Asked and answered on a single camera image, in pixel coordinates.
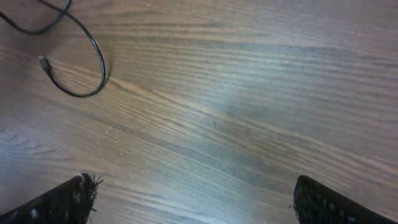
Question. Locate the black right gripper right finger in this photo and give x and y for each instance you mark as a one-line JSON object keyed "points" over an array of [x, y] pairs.
{"points": [[315, 203]]}

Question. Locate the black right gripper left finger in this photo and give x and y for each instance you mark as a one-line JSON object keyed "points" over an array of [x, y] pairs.
{"points": [[70, 202]]}

